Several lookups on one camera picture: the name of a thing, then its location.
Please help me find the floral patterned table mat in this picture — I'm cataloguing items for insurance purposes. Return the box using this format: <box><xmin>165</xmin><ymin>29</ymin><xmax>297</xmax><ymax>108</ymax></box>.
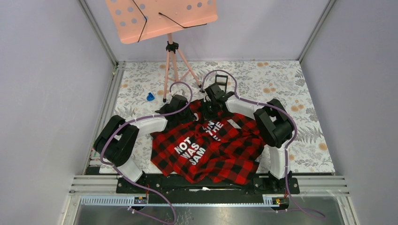
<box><xmin>104</xmin><ymin>60</ymin><xmax>335</xmax><ymax>173</ymax></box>

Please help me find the pink music stand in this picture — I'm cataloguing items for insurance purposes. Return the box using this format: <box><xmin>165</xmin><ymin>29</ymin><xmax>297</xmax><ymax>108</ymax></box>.
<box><xmin>106</xmin><ymin>0</ymin><xmax>218</xmax><ymax>88</ymax></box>

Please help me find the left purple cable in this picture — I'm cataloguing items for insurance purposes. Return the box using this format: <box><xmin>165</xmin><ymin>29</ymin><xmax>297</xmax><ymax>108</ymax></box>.
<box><xmin>99</xmin><ymin>82</ymin><xmax>193</xmax><ymax>224</ymax></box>

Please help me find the red black plaid shirt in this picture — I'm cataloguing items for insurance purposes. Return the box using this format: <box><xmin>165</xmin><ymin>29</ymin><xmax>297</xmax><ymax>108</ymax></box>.
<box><xmin>151</xmin><ymin>99</ymin><xmax>266</xmax><ymax>185</ymax></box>

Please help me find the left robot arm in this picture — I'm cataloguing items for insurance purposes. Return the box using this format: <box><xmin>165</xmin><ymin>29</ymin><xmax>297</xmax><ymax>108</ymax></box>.
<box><xmin>93</xmin><ymin>95</ymin><xmax>191</xmax><ymax>193</ymax></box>

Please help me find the small blue plastic object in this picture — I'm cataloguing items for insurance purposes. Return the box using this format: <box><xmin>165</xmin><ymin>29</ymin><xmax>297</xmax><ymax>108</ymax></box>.
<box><xmin>146</xmin><ymin>92</ymin><xmax>155</xmax><ymax>101</ymax></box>

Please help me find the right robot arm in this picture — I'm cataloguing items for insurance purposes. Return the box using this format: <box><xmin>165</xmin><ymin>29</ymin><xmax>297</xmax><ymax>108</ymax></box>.
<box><xmin>200</xmin><ymin>83</ymin><xmax>297</xmax><ymax>193</ymax></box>

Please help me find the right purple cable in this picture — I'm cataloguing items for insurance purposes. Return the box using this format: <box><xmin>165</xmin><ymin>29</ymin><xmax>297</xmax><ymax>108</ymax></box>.
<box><xmin>200</xmin><ymin>69</ymin><xmax>327</xmax><ymax>219</ymax></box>

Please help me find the black brooch holder frame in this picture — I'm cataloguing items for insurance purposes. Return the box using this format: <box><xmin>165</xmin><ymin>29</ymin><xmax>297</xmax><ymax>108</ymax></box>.
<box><xmin>215</xmin><ymin>75</ymin><xmax>229</xmax><ymax>91</ymax></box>

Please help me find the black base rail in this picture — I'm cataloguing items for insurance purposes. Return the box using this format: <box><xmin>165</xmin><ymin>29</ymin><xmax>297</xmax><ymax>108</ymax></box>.
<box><xmin>116</xmin><ymin>173</ymin><xmax>300</xmax><ymax>206</ymax></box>

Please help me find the purple cable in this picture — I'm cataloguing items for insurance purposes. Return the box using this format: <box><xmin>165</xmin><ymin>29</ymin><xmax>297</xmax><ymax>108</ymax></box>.
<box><xmin>99</xmin><ymin>82</ymin><xmax>193</xmax><ymax>224</ymax></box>
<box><xmin>200</xmin><ymin>69</ymin><xmax>327</xmax><ymax>219</ymax></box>

